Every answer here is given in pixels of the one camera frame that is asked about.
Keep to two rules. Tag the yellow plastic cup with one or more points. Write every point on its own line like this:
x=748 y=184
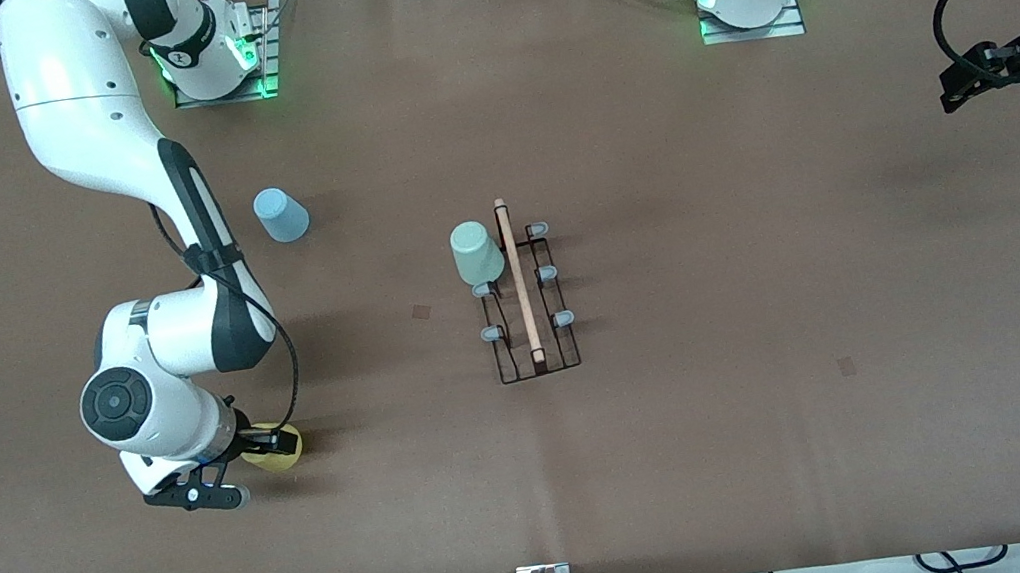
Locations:
x=284 y=463

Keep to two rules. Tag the pale green plastic cup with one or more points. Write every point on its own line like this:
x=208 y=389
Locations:
x=476 y=251

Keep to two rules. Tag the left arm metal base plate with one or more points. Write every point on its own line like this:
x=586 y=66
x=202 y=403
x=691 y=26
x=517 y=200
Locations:
x=755 y=33

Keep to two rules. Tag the light blue plastic cup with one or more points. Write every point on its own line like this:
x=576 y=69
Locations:
x=282 y=214

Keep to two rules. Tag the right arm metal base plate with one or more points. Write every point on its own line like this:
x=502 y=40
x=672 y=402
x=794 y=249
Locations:
x=224 y=98

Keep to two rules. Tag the brown table mat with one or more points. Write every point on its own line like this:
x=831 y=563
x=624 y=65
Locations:
x=698 y=461

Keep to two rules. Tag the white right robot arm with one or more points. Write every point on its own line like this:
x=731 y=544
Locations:
x=79 y=108

